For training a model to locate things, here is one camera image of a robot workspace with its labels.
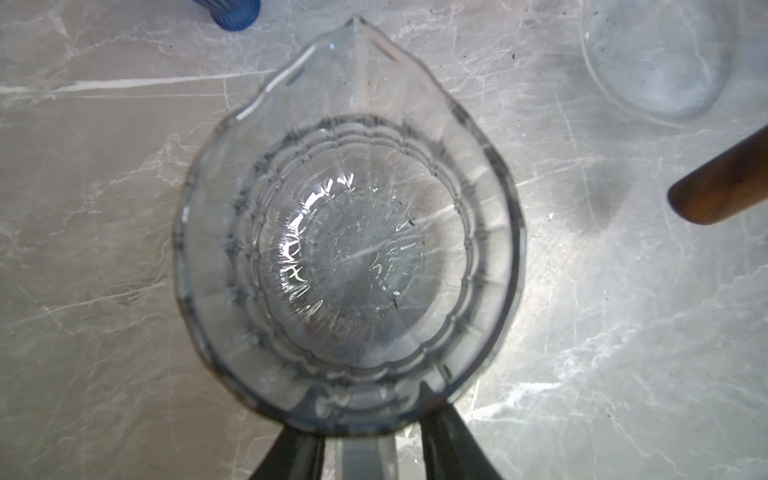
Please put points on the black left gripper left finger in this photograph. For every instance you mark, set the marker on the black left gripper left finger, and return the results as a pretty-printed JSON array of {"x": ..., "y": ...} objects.
[{"x": 295, "y": 455}]

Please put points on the ribbed glass coffee server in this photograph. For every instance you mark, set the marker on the ribbed glass coffee server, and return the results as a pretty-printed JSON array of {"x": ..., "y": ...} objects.
[{"x": 349, "y": 248}]

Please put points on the blue ribbed glass dripper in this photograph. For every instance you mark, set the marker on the blue ribbed glass dripper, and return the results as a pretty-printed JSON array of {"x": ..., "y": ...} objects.
[{"x": 232, "y": 15}]

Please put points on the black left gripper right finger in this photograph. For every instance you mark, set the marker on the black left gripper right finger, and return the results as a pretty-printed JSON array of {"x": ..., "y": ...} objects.
[{"x": 449, "y": 449}]

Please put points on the clear glass pitcher wooden handle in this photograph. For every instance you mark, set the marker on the clear glass pitcher wooden handle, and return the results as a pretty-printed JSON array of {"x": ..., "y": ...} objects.
[{"x": 671, "y": 63}]

